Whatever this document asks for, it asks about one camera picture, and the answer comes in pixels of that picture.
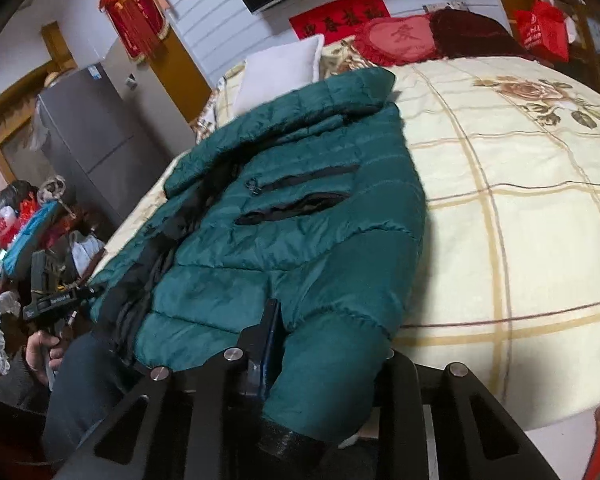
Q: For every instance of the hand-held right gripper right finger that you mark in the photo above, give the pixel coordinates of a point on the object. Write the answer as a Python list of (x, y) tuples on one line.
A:
[(405, 395)]

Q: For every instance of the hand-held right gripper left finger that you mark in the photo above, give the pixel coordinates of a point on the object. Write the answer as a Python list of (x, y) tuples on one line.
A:
[(269, 350)]

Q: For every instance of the green puffer jacket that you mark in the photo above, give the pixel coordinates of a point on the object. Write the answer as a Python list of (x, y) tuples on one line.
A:
[(290, 240)]

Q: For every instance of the person's left forearm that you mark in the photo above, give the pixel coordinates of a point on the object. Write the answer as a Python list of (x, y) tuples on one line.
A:
[(10, 385)]

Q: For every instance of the person's left hand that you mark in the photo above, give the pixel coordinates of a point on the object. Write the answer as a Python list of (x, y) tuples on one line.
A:
[(42, 355)]

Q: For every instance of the white plastic bag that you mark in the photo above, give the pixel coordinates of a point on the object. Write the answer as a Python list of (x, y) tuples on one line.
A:
[(86, 255)]

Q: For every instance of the blue cloth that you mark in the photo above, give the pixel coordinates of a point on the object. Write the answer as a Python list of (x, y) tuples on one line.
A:
[(30, 240)]

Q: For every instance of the person's leg in jeans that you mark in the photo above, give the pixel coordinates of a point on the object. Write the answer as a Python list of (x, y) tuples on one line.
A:
[(90, 390)]

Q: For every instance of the grey refrigerator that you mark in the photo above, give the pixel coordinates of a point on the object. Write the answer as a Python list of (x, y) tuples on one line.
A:
[(95, 135)]

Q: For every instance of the bed with floral checked sheet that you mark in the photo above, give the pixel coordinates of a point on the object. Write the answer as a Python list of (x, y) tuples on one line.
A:
[(505, 210)]

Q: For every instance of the straw hat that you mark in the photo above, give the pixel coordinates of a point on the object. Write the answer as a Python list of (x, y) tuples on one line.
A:
[(55, 79)]

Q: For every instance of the white pillow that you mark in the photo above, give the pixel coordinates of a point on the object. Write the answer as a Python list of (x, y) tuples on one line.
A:
[(280, 75)]

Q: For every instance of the red paper banner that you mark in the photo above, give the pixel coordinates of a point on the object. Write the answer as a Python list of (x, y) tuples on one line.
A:
[(330, 19)]

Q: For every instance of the red heart-shaped cushion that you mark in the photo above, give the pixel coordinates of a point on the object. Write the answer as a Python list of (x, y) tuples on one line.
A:
[(400, 37)]

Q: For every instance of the dark red velvet cushion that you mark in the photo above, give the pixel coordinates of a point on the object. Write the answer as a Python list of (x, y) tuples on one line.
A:
[(470, 35)]

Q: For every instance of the red shopping bag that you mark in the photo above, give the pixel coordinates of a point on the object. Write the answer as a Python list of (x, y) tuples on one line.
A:
[(540, 30)]

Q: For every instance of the wooden chair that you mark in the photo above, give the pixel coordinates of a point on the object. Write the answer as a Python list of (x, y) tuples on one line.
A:
[(587, 35)]

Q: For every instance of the white wall socket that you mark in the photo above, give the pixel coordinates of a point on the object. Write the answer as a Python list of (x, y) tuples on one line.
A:
[(130, 81)]

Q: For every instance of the red tasselled wall hanging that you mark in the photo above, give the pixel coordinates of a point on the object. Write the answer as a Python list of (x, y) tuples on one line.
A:
[(135, 15)]

